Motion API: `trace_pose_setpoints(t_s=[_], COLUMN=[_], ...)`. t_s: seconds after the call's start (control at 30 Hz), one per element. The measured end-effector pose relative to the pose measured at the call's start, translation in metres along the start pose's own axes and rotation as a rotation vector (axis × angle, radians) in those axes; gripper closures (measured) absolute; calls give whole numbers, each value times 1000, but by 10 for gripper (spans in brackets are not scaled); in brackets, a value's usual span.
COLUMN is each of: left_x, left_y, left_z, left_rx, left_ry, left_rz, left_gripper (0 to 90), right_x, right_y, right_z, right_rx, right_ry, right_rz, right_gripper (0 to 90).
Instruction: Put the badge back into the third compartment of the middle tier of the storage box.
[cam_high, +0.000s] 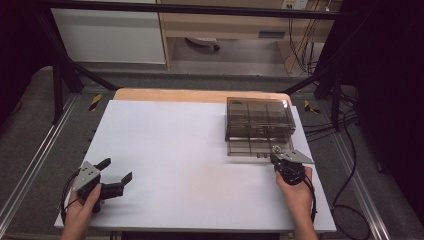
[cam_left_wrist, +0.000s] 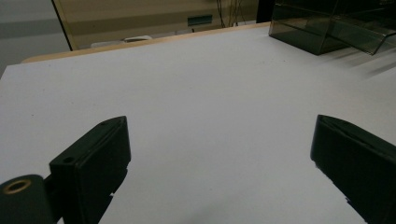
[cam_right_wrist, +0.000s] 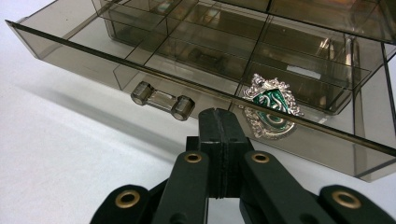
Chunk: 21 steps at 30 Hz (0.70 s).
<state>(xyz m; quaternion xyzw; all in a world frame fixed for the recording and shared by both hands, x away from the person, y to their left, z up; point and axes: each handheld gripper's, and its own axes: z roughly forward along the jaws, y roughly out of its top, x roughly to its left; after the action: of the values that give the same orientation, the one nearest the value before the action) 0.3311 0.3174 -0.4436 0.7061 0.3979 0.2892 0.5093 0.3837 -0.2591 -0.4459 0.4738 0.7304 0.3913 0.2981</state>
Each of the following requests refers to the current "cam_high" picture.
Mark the white table board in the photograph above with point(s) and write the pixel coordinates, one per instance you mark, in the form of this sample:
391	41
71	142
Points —
166	166

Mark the person's right hand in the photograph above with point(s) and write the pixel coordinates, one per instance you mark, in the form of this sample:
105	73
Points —
296	196

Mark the black curtain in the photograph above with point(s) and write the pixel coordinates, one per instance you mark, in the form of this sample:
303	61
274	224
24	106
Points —
20	50
383	83

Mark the black metal stand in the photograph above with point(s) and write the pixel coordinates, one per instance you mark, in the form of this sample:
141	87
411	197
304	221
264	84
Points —
60	83
333	90

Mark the white chair base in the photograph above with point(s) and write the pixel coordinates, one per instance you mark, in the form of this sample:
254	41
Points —
203	41

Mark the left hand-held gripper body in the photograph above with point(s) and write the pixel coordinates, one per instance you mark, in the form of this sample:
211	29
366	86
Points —
86	175

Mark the black frame crossbar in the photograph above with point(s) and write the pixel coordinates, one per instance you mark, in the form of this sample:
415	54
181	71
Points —
183	8

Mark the smoky acrylic drawer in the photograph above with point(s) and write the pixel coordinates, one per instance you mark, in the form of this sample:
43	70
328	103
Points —
253	148

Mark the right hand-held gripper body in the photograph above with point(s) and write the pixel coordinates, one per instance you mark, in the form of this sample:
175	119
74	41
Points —
291	166

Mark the white cabinet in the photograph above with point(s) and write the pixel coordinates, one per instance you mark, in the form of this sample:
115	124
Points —
106	36

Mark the aluminium floor rail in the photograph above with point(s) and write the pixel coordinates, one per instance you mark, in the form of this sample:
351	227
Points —
36	156
360	186

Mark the person's left hand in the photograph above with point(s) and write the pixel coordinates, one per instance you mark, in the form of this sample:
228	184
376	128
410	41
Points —
81	206

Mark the teal rectangular desk label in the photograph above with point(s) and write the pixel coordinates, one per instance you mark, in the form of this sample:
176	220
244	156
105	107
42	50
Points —
272	34

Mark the smoky acrylic drawer cabinet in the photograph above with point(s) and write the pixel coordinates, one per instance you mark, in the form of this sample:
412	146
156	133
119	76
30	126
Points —
258	115

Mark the white power strip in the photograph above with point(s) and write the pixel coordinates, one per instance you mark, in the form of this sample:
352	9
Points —
295	4

